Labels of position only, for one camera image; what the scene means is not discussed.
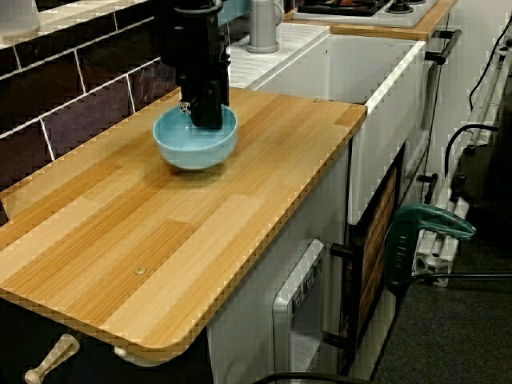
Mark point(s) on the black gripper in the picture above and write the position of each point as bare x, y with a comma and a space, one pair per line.
192, 48

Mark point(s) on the light blue bowl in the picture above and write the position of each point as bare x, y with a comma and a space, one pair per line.
192, 154

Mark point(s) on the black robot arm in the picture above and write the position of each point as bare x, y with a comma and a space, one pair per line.
188, 4

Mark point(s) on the pale grey toy faucet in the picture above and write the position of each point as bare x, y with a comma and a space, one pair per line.
262, 28

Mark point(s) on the teal plastic bin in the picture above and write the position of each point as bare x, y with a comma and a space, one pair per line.
236, 8

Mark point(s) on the white toy kitchen sink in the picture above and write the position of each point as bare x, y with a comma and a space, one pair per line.
360, 68

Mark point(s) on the black stove grate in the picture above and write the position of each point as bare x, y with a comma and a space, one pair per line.
340, 9

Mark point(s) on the white toy kitchen cabinet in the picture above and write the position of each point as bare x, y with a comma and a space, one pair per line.
256, 288

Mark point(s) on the white toy stove top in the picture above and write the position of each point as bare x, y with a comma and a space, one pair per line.
400, 20

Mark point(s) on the black framed wooden door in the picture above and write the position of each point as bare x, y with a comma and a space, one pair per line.
376, 240

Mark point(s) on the black stove knob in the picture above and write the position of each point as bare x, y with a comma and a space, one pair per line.
400, 6

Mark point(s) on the black upright panel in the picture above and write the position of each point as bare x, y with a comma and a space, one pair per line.
3, 212

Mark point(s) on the white dispenser panel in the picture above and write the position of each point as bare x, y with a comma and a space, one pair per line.
300, 320

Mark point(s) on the white toy oven cabinet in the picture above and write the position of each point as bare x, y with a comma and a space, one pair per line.
452, 92

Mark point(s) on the black floor box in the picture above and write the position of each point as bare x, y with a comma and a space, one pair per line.
488, 180

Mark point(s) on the white bracket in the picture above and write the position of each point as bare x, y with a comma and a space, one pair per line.
136, 356

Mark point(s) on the aluminium frame rail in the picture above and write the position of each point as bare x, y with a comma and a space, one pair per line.
436, 256

